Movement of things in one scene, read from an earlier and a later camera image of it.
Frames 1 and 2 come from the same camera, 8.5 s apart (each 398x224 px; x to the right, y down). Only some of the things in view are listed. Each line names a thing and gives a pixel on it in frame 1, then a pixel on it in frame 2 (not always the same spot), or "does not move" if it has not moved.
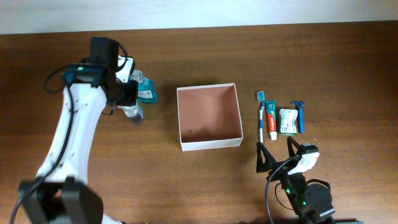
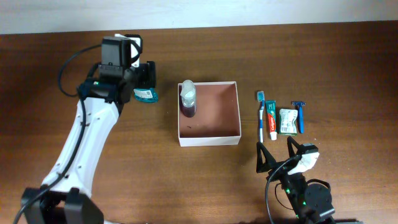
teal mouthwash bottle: [146, 90] does not move
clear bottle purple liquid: [136, 112] → [188, 99]
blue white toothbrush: [260, 98] does not move
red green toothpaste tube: [271, 106] does not move
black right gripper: [270, 162] does not move
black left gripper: [132, 96] → [148, 71]
